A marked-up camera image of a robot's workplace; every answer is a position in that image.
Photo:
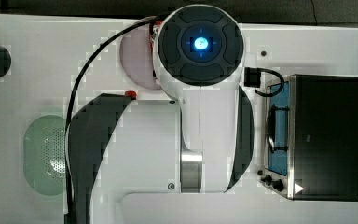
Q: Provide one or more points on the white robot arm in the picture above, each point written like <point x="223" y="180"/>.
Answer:
<point x="198" y="58"/>

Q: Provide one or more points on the black toaster oven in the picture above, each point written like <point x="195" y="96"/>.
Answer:
<point x="311" y="141"/>

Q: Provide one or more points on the pink round plate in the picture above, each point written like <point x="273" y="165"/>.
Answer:
<point x="136" y="58"/>

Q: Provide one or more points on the green perforated colander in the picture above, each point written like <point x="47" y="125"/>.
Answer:
<point x="44" y="160"/>

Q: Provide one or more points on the black power adapter with cord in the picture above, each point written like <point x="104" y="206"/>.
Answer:
<point x="252" y="78"/>

